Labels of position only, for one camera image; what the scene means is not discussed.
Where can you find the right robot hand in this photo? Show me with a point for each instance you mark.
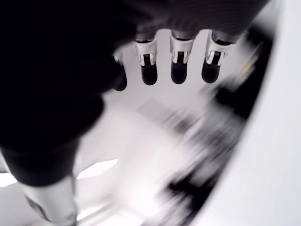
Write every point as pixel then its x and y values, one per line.
pixel 58 70

